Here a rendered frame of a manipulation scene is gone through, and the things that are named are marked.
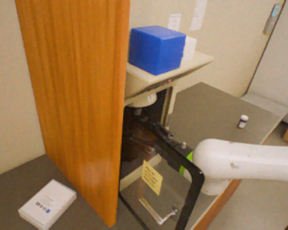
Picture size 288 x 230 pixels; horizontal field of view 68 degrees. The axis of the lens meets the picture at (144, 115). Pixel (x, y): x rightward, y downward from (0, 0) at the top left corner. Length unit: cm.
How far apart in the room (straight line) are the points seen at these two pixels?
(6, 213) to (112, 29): 77
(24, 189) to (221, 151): 78
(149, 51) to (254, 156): 36
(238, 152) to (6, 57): 81
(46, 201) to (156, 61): 65
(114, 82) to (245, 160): 36
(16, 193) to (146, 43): 78
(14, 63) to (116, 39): 57
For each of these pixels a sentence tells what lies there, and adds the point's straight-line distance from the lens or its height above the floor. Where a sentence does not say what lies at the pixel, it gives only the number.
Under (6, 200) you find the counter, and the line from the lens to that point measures 102.
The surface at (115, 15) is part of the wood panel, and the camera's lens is 43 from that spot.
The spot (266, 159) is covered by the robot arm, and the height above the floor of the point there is 138.
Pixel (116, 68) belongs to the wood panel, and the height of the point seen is 155.
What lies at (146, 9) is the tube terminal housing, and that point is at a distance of 60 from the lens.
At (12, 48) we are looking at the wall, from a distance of 91.
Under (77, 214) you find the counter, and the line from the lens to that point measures 92.
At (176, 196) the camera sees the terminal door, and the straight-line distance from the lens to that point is 57.
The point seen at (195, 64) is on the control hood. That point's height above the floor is 151.
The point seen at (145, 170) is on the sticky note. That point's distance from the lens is 63.
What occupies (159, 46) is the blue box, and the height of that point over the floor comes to 158.
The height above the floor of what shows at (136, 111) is 127.
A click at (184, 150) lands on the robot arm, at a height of 124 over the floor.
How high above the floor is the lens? 172
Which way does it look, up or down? 34 degrees down
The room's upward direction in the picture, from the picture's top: 8 degrees clockwise
